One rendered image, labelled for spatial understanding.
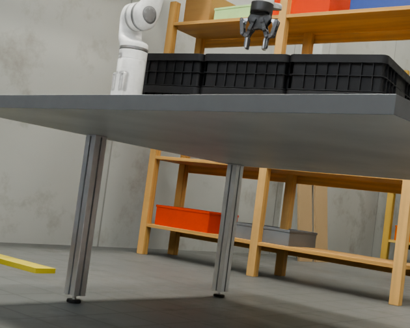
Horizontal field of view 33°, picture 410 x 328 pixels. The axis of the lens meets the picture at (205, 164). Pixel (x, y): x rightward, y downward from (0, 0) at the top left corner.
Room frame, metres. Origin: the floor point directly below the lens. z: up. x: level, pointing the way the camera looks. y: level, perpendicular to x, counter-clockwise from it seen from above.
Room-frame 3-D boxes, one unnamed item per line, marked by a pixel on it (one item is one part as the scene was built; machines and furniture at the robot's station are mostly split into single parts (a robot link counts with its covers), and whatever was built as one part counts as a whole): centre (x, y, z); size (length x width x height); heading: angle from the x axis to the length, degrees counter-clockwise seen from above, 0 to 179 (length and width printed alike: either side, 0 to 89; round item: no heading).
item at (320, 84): (2.13, -0.44, 0.87); 0.40 x 0.30 x 0.11; 150
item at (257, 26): (2.23, -0.12, 1.09); 0.08 x 0.08 x 0.09
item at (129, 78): (2.16, 0.27, 0.82); 0.09 x 0.09 x 0.17; 43
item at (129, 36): (2.16, 0.27, 0.98); 0.09 x 0.09 x 0.17; 44
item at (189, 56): (2.43, 0.08, 0.92); 0.40 x 0.30 x 0.02; 150
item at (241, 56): (2.28, -0.18, 0.92); 0.40 x 0.30 x 0.02; 150
